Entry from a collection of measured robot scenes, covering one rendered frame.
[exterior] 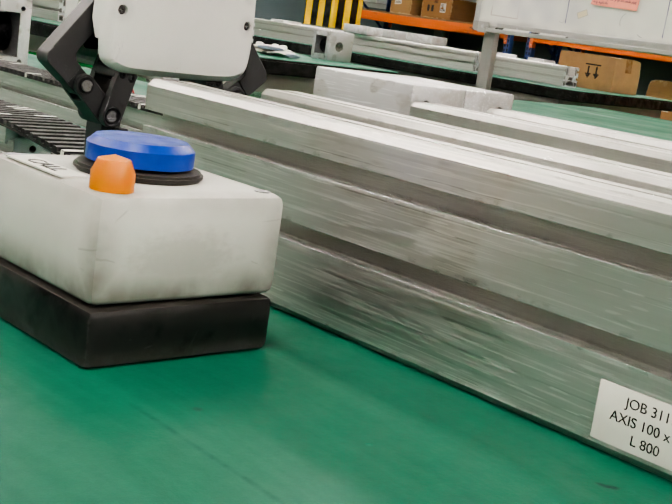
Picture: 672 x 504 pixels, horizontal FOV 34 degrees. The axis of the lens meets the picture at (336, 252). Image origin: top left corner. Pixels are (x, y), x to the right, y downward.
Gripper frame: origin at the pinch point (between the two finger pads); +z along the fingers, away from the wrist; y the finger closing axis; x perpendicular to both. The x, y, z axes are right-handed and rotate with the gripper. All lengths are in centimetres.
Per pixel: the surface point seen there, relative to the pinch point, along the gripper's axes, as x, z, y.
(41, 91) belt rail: -44.1, 1.0, -17.0
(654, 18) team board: -141, -25, -278
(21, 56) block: -87, 1, -37
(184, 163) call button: 20.3, -3.7, 12.4
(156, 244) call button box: 22.4, -1.2, 14.7
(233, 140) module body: 12.3, -3.4, 3.9
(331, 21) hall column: -580, -9, -545
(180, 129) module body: 8.1, -3.2, 3.9
